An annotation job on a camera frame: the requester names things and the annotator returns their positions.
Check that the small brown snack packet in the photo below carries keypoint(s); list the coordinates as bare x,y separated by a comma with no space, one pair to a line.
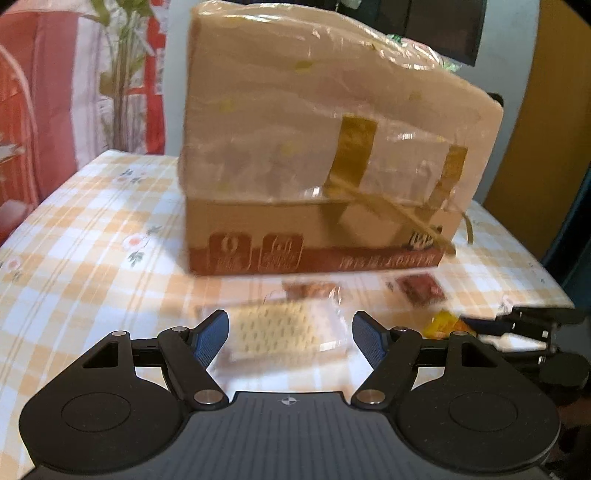
311,291

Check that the small red snack packet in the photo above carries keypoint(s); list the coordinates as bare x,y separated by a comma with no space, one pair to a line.
420,290

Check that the brown wooden door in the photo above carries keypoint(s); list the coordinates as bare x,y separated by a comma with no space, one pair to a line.
540,161

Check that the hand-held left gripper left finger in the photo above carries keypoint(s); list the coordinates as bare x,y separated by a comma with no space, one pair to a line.
212,337

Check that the clear packet with dotted cracker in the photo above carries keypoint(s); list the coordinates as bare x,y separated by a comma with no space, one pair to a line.
277,332

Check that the black office chair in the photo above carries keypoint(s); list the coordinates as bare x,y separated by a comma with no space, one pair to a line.
438,23

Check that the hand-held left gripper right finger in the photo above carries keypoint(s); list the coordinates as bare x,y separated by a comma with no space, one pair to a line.
369,339

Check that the small orange snack packet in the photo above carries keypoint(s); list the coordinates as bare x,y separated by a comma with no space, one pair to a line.
445,323

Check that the brown cardboard box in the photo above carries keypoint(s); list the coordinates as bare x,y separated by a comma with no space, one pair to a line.
286,138

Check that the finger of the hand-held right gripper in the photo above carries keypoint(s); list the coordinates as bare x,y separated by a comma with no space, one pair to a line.
485,326
531,355

